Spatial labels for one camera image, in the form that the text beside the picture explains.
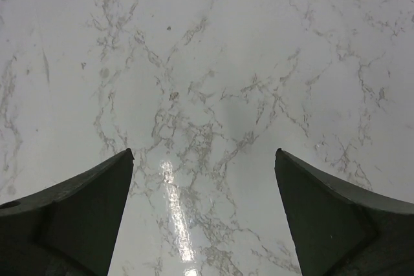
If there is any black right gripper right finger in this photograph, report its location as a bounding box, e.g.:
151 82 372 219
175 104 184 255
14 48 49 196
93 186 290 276
275 149 413 275

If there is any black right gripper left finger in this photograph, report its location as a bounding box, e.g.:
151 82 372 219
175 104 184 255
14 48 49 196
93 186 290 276
1 149 134 275

